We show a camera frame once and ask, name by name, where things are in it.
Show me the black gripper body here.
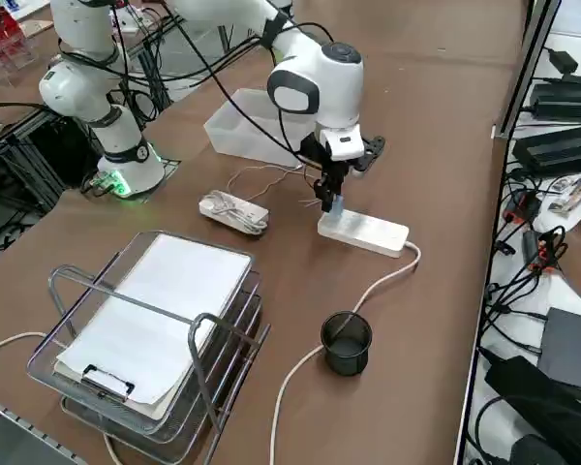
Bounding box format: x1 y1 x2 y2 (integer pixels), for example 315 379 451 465
321 157 362 178

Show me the thin charger cable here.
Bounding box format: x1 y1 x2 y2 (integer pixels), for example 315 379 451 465
226 164 323 207

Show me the long white power strip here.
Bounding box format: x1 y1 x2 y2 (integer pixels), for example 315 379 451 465
317 207 411 259

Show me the long black power adapter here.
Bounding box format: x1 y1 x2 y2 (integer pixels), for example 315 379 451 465
530 75 581 122
512 124 581 178

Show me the small black power adapter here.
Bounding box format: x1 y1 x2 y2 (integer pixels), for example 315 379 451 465
546 47 580 75

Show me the large black power brick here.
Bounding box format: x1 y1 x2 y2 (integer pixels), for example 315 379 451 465
483 356 581 465

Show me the clear plastic bin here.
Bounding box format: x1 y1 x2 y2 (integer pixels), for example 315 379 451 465
202 87 305 164

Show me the black red connector block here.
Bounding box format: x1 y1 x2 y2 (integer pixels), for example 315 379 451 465
505 191 542 225

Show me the black mesh pen cup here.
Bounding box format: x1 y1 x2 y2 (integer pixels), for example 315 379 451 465
320 310 373 377

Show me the clipboard with white paper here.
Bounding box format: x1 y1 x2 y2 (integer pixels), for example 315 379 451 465
52 233 253 420

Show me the grey flat box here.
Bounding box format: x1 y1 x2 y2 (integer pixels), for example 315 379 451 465
536 307 581 393

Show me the clear shelf with red packets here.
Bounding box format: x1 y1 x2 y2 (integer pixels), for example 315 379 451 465
0 9 43 88

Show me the metal mesh file tray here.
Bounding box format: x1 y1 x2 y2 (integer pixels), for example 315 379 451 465
26 230 272 465

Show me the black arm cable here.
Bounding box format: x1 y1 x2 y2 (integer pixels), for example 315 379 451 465
57 0 338 171

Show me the aluminium frame post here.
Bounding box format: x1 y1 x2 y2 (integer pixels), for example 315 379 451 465
493 0 563 141

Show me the black metal frame rack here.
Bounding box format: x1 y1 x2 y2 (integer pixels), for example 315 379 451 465
0 104 103 217

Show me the beige power strip cord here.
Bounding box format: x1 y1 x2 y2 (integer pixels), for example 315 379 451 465
269 240 422 465

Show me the beige cable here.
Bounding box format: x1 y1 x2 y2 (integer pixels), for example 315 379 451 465
0 331 125 465

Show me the aluminium rail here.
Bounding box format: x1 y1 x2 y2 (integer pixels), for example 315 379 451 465
0 394 88 465

